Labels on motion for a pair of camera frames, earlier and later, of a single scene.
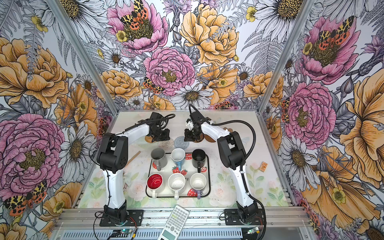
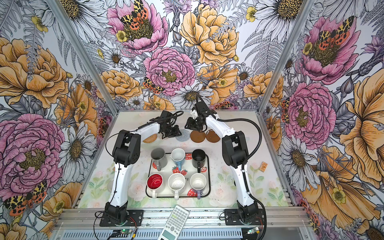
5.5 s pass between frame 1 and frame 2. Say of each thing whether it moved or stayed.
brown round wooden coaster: stayed
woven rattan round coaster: stayed
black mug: stayed
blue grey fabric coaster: moved
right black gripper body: moved
